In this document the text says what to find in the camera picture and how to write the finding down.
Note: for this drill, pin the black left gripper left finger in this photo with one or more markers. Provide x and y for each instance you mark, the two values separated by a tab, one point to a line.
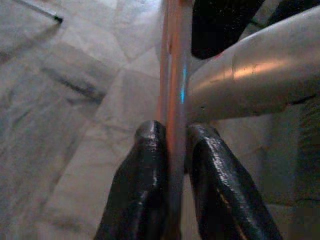
137	195

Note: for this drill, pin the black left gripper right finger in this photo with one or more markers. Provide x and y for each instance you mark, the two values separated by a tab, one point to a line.
225	200

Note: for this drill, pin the pink plastic hanger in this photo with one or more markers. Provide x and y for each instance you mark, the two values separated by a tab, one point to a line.
175	75

